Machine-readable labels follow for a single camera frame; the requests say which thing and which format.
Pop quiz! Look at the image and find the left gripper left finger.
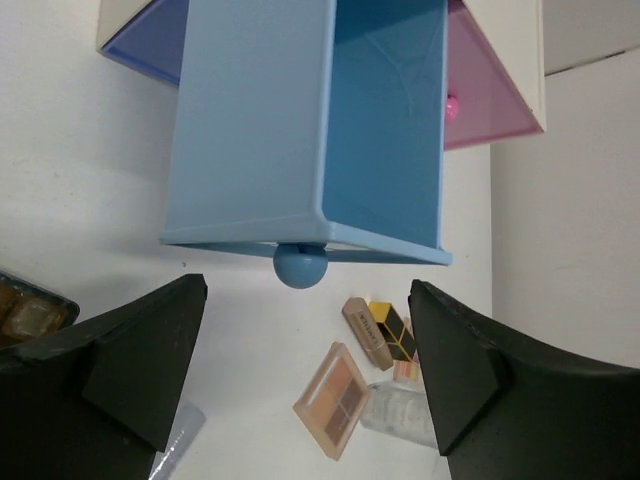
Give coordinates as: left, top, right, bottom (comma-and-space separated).
1, 274, 208, 480

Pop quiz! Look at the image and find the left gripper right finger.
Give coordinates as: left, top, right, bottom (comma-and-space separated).
408, 280, 639, 479

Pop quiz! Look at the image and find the clear bottle black cap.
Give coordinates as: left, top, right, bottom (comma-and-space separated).
149, 402, 206, 480

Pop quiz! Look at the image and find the clear ribbed plastic bottle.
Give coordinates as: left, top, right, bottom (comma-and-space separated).
360, 381, 437, 449

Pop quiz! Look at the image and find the rose gold lipstick tube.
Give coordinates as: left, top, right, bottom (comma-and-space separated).
341, 297, 394, 371

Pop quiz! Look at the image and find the pink drawer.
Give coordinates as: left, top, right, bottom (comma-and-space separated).
444, 1, 547, 150

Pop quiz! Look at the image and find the light blue small drawer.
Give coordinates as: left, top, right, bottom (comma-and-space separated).
160, 1, 452, 289

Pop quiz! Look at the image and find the purple bottom drawer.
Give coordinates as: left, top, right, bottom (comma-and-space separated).
96, 0, 189, 86

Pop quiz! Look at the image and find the colourful small eyeshadow palette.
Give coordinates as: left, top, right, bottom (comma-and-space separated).
393, 352, 424, 388

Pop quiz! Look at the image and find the long brown eyeshadow palette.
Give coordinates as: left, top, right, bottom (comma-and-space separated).
1, 272, 80, 349

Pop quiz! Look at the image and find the square peach eyeshadow palette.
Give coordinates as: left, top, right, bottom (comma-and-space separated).
293, 342, 369, 461

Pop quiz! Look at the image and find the white drawer cabinet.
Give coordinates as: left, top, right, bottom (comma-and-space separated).
96, 1, 547, 148

